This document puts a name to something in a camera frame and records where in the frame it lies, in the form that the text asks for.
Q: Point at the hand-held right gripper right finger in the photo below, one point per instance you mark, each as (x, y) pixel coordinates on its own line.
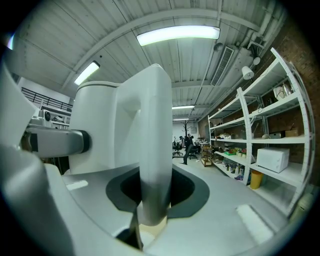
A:
(225, 212)

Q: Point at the white machine with round lens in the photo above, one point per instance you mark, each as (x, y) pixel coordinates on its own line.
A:
(46, 117)

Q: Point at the long ceiling light panel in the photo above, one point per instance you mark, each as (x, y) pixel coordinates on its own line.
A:
(86, 73)
(178, 35)

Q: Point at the white microwave oven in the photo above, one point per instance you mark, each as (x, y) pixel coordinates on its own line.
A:
(272, 160)

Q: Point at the yellow waste bin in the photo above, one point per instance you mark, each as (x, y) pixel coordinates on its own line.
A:
(256, 180)

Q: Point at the steel kettle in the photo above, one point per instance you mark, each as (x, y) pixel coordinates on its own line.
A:
(286, 90)

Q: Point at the wooden trolley cart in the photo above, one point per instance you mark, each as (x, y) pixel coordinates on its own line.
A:
(206, 156)

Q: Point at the dark coat rack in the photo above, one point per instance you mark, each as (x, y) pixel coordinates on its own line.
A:
(187, 127)

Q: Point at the white metal shelf unit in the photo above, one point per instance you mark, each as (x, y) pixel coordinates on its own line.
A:
(272, 105)

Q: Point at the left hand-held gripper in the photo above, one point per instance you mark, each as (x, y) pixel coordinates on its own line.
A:
(12, 105)

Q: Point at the black metal railing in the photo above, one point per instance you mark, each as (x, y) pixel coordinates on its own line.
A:
(47, 100)

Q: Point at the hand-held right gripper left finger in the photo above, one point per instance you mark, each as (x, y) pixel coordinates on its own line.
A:
(82, 200)

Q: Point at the white lamp shade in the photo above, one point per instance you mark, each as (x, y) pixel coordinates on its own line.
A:
(247, 72)

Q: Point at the black office chair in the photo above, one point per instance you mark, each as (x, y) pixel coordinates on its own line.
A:
(178, 148)

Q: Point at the ceiling air conditioner vent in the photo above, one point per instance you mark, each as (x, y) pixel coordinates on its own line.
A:
(222, 66)

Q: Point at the brown cardboard box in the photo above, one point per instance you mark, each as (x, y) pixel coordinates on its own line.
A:
(292, 132)

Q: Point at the pale green cylinder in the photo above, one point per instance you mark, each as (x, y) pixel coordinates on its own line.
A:
(303, 206)

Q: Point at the thin ceiling light strip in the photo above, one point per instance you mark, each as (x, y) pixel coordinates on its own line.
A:
(183, 107)

